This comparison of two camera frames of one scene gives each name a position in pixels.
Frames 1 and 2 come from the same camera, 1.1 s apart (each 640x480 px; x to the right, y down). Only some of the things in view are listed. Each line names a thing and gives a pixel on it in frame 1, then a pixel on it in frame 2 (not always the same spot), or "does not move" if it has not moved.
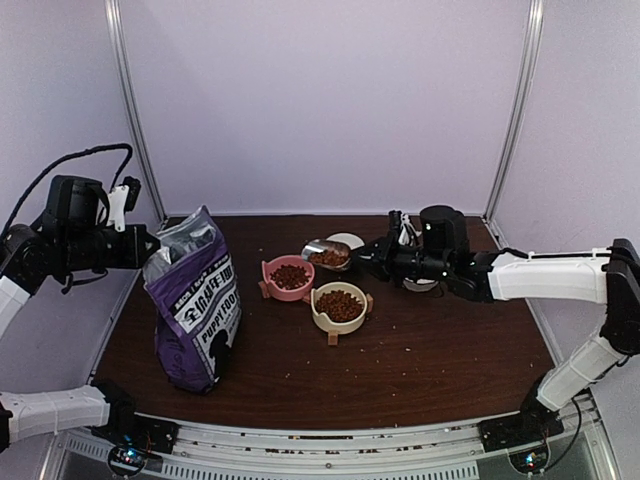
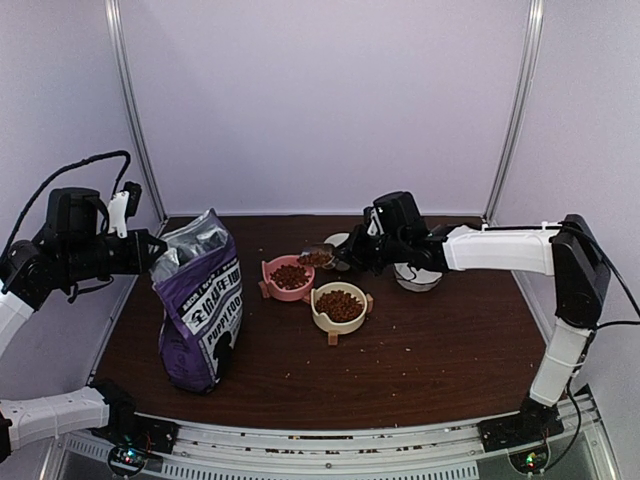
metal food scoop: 333,252 does not move
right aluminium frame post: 520,108 does not move
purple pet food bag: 195,300 does not move
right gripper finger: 376,249 -> 337,239
